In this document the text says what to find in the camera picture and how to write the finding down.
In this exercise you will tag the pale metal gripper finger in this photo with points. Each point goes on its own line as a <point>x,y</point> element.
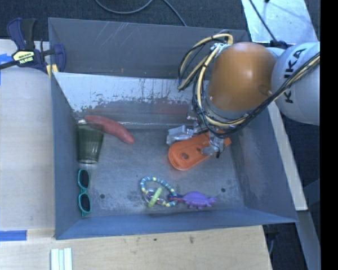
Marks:
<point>179,129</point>
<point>177,139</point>

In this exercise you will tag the grey metal bin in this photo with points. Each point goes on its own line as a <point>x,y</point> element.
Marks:
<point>163,162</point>

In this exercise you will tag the purple toy dinosaur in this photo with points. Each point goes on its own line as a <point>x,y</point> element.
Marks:
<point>198,200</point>

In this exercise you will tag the red toy sausage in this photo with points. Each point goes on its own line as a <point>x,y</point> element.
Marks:
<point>112,128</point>

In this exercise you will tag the green glass cup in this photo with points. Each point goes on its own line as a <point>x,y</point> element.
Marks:
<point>89,145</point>

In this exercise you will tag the teal sunglasses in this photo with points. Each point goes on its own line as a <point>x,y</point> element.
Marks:
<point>84,201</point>

